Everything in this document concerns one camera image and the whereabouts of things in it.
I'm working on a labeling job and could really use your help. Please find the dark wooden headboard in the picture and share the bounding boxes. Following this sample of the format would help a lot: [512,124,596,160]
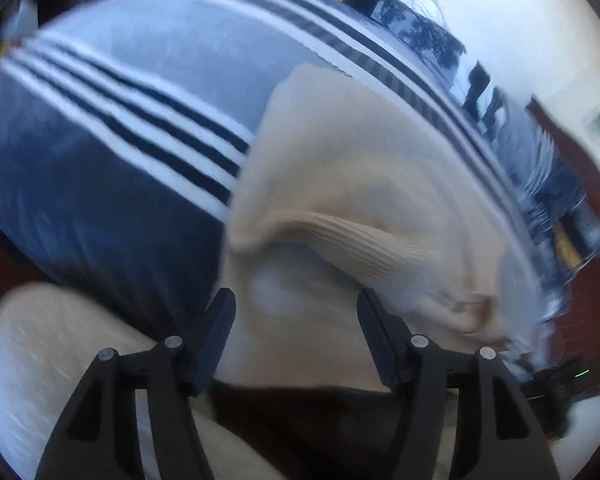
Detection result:
[524,95,600,396]

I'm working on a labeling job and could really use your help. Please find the white plastic jug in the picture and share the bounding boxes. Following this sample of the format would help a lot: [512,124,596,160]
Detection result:
[0,0,38,41]

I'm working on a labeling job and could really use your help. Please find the beige knit sweater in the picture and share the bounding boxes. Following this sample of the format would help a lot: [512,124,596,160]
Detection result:
[216,64,544,391]

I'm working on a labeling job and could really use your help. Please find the navy yellow striped pillow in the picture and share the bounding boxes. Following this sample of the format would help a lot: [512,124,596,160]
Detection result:
[452,58,600,284]

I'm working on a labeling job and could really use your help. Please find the wall thermostat panel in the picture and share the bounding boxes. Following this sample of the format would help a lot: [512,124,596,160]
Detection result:
[583,107,600,144]

